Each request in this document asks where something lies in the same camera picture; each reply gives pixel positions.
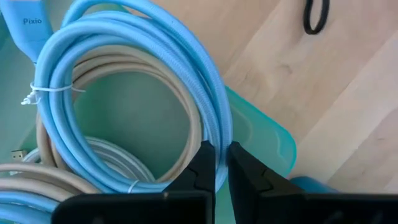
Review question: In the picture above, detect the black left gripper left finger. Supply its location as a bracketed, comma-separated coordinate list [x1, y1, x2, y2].
[51, 140, 216, 224]

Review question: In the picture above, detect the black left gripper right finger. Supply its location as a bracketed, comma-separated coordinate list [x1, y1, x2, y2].
[228, 141, 398, 224]

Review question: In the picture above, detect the white braided cable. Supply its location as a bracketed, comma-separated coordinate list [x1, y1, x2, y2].
[22, 136, 156, 184]

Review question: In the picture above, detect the beige cable coil wide plug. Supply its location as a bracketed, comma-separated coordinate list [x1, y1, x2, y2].
[35, 45, 203, 185]

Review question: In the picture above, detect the light blue Pixio cable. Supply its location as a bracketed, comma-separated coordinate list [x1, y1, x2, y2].
[0, 0, 233, 194]

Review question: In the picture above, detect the translucent teal plastic bin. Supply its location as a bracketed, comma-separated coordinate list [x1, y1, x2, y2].
[0, 0, 297, 224]

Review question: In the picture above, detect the black lamp cord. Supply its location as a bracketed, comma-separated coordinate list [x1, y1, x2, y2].
[303, 0, 330, 35]

